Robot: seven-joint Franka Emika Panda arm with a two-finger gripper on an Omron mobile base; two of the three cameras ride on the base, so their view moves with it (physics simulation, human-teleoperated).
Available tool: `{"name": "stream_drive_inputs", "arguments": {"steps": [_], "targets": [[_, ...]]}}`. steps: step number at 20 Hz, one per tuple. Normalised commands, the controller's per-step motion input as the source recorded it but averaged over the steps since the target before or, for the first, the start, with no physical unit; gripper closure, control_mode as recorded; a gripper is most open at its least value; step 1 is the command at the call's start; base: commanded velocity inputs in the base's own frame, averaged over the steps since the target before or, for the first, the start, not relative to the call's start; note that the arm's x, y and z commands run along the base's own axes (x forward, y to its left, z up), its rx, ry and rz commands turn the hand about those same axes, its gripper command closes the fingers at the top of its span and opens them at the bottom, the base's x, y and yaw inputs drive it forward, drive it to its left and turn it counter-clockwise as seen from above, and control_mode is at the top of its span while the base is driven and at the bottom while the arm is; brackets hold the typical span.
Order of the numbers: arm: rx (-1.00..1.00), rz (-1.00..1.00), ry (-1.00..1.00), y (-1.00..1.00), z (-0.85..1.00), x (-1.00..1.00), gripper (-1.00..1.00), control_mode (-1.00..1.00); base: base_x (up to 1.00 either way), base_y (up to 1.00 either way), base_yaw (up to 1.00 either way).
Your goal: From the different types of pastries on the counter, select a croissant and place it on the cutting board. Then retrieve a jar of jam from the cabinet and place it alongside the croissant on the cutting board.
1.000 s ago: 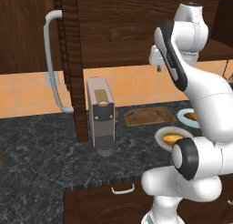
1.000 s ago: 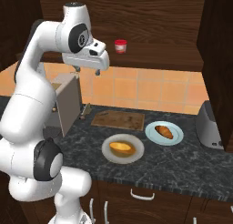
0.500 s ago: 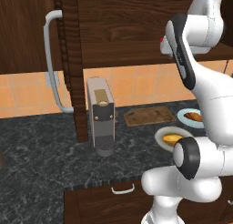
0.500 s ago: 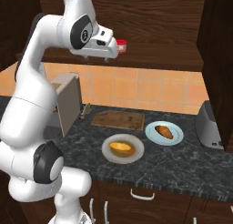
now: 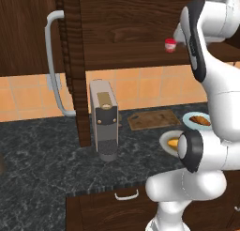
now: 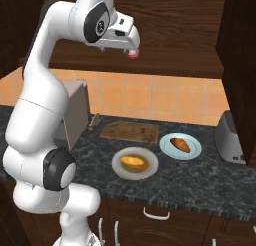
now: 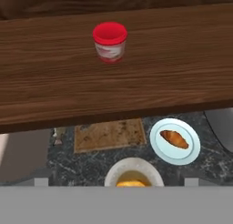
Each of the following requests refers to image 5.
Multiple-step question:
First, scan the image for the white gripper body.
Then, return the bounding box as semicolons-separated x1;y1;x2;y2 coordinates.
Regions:
172;23;189;49

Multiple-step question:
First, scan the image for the red lidded jam jar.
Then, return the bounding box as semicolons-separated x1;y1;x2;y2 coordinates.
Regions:
164;38;178;54

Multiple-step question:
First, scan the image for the brown croissant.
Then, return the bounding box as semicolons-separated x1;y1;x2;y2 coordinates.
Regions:
188;115;212;127

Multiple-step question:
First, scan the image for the brown wooden cutting board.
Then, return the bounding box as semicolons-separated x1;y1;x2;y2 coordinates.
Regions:
127;108;183;131

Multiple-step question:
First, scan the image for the dark wood open cabinet door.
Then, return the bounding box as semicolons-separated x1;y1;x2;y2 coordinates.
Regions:
54;0;93;148

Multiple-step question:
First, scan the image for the dark wood closed cabinet door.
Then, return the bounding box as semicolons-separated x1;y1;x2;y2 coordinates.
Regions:
0;0;66;78

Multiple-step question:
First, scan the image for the light blue plate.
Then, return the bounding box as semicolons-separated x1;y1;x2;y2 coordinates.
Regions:
182;111;213;131

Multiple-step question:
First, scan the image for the white plate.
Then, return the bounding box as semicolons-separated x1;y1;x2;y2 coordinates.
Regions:
158;129;186;158

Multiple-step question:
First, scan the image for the yellow pastry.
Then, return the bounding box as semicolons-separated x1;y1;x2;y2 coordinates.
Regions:
167;138;180;149

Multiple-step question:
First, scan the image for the grey coffee machine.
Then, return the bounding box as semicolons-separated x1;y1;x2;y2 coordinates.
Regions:
89;79;123;162

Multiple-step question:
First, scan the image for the dark wood drawer front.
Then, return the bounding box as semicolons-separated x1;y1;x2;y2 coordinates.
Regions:
65;183;240;231

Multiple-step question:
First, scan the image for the grey cabinet door handle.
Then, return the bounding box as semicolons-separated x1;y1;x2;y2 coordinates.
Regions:
44;9;78;117

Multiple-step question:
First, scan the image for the white wall socket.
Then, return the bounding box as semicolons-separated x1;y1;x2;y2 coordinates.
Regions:
46;72;62;92

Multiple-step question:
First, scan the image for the white drawer handle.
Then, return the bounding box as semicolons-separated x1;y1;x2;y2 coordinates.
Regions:
113;189;141;202

